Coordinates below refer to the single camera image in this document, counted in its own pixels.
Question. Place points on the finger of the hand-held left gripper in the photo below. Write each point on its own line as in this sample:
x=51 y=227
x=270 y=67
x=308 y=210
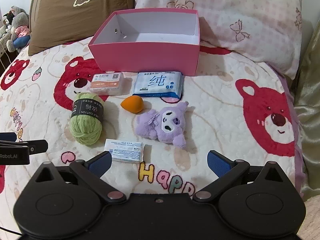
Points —
x=8 y=136
x=37 y=147

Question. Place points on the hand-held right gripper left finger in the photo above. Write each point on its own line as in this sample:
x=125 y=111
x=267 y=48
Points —
x=100 y=163

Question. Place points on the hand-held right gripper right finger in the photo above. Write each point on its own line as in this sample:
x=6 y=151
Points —
x=218 y=164

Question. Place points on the small white carton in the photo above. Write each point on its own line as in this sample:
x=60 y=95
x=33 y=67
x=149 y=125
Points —
x=125 y=152

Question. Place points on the green yarn ball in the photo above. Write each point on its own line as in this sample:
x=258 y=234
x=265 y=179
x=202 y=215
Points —
x=86 y=130

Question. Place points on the purple plush toy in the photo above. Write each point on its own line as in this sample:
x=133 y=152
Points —
x=152 y=127

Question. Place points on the orange makeup sponge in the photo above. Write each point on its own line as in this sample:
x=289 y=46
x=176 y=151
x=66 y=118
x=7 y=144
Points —
x=131 y=104

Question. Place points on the clear plastic box orange label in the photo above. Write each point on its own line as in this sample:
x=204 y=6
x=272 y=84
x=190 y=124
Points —
x=106 y=83

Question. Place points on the blue white wet wipes pack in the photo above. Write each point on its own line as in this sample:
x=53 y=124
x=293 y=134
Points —
x=155 y=85

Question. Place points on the pink cardboard box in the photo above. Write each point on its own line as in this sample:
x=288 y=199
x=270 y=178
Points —
x=145 y=57

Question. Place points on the bear print blanket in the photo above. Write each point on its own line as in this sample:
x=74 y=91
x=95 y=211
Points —
x=225 y=130

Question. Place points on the golden quilt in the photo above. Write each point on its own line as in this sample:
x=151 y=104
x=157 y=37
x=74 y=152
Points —
x=310 y=105

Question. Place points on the grey plush toy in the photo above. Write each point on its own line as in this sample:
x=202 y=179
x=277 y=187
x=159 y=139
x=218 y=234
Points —
x=20 y=21

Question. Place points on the black white plush toy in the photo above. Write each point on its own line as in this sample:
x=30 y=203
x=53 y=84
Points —
x=7 y=17

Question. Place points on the brown pillow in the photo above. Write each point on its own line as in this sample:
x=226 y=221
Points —
x=75 y=22

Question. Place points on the beige bed headboard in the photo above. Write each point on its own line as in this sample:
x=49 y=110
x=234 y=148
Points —
x=35 y=0

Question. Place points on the pink checked pillow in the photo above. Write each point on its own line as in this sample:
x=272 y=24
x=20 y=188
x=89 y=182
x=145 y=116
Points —
x=237 y=12

